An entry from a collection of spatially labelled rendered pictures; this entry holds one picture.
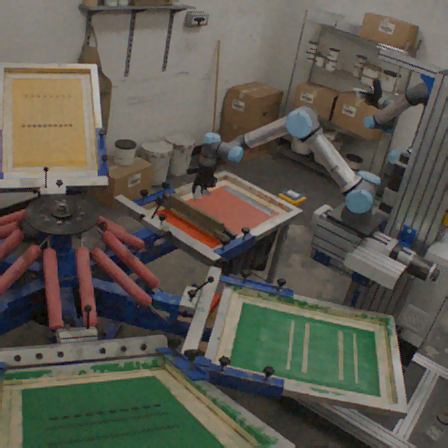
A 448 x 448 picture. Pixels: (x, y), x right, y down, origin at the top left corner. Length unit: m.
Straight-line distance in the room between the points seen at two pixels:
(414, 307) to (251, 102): 3.63
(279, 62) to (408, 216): 4.33
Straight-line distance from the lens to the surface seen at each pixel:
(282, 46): 6.57
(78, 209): 2.06
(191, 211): 2.67
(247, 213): 2.93
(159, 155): 4.96
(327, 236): 2.55
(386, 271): 2.37
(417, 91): 2.79
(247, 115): 5.82
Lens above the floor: 2.35
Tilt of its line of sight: 30 degrees down
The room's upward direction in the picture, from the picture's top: 11 degrees clockwise
